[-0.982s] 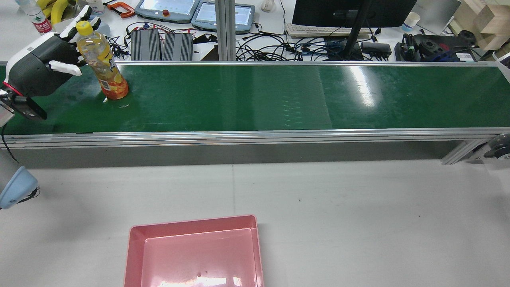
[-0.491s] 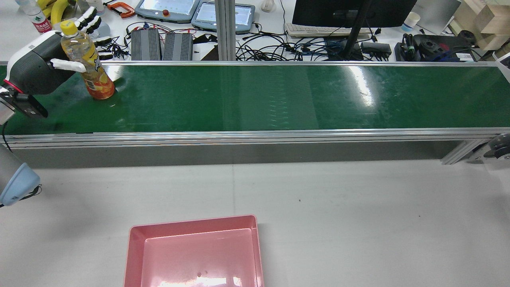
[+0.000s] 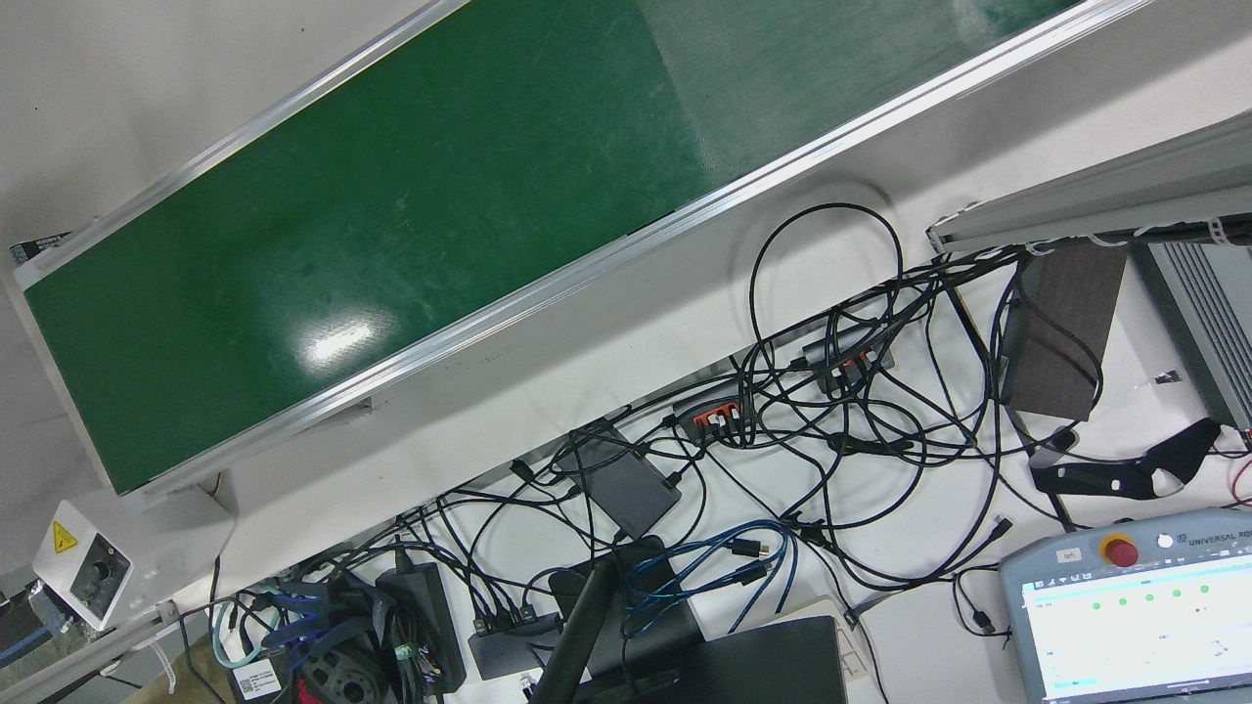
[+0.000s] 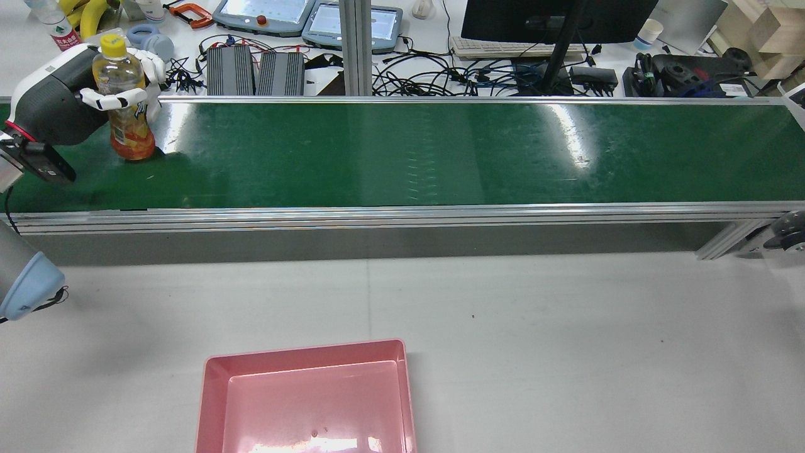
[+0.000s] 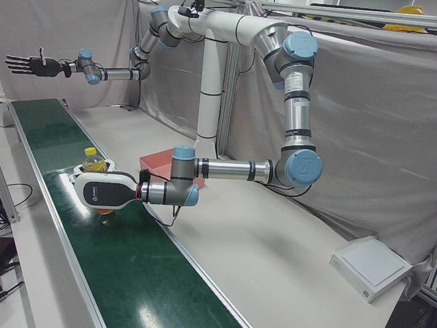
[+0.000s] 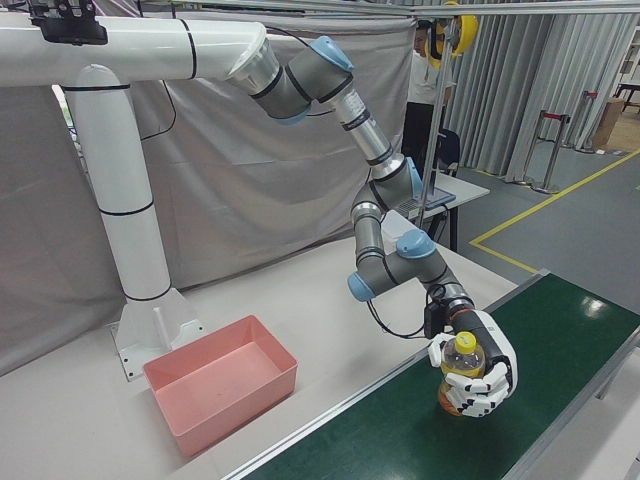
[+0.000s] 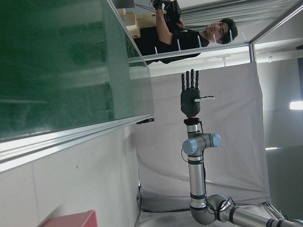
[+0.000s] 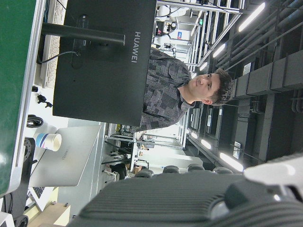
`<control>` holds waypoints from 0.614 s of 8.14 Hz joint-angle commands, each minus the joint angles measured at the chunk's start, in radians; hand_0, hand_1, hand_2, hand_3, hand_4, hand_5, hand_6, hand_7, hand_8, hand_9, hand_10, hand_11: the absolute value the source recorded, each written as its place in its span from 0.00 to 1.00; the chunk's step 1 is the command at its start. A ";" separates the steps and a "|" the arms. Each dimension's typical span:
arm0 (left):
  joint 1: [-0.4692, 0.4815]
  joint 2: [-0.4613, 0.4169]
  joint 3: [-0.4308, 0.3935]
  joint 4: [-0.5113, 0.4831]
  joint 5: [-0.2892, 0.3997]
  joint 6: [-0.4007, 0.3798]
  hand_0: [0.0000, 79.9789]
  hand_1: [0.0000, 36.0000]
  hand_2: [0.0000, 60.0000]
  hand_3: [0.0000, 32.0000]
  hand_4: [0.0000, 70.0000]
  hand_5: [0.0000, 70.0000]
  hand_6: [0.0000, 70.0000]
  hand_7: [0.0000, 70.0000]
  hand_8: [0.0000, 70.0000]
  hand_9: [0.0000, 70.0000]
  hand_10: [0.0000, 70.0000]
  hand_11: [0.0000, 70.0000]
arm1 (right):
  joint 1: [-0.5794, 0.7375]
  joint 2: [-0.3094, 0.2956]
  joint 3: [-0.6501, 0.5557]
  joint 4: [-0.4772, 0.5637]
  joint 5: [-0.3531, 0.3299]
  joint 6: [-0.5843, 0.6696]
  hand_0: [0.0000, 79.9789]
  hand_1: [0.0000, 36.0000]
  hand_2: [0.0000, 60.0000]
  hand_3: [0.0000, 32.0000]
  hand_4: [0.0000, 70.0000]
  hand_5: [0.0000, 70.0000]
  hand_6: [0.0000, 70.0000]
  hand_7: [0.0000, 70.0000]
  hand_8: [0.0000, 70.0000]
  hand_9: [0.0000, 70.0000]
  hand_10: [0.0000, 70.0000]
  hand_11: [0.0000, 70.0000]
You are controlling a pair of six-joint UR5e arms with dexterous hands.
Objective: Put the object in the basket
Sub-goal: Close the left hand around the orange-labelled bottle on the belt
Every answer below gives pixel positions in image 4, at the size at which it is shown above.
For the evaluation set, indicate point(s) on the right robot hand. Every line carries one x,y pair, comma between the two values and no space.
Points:
791,229

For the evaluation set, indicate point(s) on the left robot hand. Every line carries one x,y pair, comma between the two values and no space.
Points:
56,100

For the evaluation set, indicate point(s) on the orange juice bottle yellow cap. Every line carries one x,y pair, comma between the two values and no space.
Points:
132,135

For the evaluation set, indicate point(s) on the pink plastic basket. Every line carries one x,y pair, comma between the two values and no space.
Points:
314,402

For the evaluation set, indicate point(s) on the water bottle red label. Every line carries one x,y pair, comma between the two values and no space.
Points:
63,34

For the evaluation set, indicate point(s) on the yellow banana bunch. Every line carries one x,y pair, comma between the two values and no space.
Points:
94,19

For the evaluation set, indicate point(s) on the light blue tape roll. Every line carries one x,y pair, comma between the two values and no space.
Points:
133,34

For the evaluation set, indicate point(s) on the grey blue tape roll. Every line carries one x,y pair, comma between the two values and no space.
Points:
165,47

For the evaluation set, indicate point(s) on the white jar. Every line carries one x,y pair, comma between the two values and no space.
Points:
151,9

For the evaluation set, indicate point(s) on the orange clamp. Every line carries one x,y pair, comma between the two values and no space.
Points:
198,19

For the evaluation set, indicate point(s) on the grey ribbed power supply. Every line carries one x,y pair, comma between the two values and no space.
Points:
231,70
282,72

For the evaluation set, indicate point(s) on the Universal Robots teach pendant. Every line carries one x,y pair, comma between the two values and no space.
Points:
390,28
264,12

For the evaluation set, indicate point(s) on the silver laptop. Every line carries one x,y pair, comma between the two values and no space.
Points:
692,22

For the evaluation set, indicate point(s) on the white blue paper cup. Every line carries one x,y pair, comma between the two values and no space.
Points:
648,34

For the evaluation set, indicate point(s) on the small black docking hub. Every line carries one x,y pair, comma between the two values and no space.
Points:
594,77

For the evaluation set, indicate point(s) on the black monitor stand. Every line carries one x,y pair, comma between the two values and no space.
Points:
556,63

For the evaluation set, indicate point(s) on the green conveyor belt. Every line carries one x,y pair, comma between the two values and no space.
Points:
402,157

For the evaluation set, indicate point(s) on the white keyboard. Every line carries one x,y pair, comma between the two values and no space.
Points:
490,48

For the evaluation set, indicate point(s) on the black Huawei monitor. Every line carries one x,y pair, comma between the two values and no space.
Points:
503,22

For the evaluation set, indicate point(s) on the white computer mouse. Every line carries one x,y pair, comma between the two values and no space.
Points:
422,7

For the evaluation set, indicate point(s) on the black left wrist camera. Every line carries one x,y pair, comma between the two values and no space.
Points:
44,162

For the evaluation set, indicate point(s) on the black metal mount flange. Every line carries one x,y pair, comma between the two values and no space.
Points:
698,72

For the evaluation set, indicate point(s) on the black curved flat bracket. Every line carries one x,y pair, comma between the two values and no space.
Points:
321,61

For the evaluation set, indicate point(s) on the aluminium frame post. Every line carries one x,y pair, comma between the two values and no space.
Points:
355,44

